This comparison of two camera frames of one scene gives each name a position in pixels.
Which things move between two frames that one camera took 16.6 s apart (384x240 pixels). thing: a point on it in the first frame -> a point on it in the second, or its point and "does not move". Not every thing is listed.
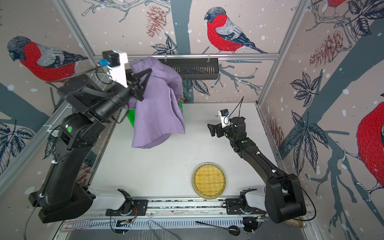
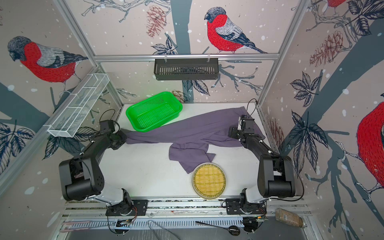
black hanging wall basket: (195, 68) does not move
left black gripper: (134, 84) -> (124, 136)
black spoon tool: (234, 230) does not move
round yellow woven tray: (209, 180) does not move
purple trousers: (160, 113) -> (190, 140)
